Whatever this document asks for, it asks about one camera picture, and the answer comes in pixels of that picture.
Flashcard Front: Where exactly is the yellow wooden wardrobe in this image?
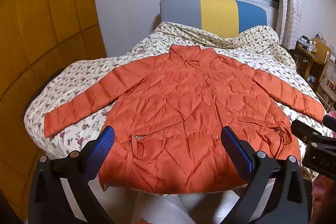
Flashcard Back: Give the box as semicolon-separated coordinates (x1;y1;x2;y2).
0;0;108;214

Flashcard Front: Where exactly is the orange quilted jacket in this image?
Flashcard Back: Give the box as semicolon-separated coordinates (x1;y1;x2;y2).
43;44;326;193

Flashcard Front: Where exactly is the pink cloth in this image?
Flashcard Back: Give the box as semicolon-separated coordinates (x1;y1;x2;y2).
312;175;336;216

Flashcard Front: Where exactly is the light grey cloth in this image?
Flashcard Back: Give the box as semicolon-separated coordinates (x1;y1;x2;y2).
135;191;208;224

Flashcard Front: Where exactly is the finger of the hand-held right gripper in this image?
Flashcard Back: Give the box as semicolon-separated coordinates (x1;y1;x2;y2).
323;114;336;133
290;119;336;147

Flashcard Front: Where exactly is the floral quilt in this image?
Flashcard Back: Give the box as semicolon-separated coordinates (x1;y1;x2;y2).
23;21;334;198

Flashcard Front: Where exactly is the rattan chair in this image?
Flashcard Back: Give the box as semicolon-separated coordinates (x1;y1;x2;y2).
315;51;336;112

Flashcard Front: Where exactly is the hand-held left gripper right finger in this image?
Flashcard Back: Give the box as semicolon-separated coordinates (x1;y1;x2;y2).
220;126;308;224

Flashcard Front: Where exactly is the wooden panel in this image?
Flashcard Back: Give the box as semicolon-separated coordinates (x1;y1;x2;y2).
312;37;332;65

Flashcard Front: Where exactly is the patterned curtain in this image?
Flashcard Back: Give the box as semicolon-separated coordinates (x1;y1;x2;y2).
278;0;302;50

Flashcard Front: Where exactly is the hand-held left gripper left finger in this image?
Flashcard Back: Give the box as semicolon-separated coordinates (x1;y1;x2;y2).
28;125;116;224

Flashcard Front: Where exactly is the wooden desk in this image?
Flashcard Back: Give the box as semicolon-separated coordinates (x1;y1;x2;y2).
295;44;326;83

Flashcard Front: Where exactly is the grey yellow blue headboard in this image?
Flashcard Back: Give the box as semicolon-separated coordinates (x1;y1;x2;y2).
160;0;268;38

